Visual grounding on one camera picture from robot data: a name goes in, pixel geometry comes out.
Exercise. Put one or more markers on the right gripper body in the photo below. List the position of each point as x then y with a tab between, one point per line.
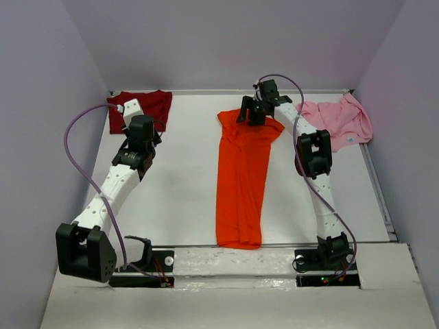
256	112

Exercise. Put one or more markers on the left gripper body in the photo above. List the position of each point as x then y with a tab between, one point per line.
155	141

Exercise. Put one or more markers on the orange t-shirt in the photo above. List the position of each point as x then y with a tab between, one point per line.
244	154

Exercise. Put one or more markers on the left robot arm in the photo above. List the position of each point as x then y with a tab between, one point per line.
92	246

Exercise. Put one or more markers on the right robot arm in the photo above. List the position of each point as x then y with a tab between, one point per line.
337	246

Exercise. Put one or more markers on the dark red folded t-shirt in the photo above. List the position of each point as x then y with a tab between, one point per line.
156	104

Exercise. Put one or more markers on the pink t-shirt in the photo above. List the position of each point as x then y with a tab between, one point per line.
346	121

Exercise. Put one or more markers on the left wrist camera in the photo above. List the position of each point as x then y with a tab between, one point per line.
129	110

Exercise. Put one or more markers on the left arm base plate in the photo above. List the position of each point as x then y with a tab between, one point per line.
156	273

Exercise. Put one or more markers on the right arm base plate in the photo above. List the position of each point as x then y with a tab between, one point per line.
310	272

